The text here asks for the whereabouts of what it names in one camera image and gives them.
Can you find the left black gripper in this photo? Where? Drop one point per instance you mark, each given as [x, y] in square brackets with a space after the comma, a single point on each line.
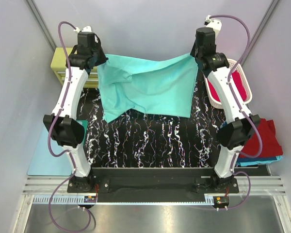
[100, 59]

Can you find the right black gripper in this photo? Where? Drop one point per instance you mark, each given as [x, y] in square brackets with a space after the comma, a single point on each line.
[192, 51]

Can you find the teal t shirt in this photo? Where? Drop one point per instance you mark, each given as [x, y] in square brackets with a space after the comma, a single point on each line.
[150, 87]

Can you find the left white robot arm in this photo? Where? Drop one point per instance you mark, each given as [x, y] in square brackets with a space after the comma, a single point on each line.
[65, 134]

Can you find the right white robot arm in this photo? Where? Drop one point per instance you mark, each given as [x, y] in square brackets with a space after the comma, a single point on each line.
[240, 123]

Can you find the magenta shirt in basket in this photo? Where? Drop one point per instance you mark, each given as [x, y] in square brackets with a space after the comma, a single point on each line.
[238, 82]

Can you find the white plastic laundry basket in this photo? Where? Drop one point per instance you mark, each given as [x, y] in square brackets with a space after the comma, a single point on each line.
[218, 105]

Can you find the dark red folded shirt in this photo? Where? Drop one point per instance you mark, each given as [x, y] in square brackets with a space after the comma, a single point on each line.
[270, 145]

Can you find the green clipboard with paper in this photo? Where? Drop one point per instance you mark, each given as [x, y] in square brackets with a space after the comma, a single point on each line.
[44, 164]

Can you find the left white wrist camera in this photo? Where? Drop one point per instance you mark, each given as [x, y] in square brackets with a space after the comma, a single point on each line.
[85, 29]

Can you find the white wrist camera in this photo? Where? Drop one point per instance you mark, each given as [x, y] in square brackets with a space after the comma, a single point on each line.
[85, 29]
[213, 23]

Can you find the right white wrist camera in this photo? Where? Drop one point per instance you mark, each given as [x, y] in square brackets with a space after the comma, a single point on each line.
[213, 23]

